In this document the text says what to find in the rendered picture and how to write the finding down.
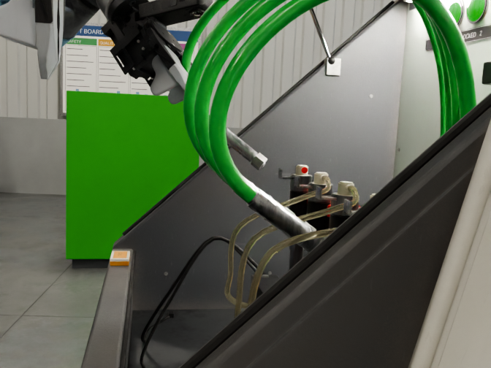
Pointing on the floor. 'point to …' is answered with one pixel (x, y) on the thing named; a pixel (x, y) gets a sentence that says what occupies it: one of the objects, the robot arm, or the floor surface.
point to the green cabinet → (119, 166)
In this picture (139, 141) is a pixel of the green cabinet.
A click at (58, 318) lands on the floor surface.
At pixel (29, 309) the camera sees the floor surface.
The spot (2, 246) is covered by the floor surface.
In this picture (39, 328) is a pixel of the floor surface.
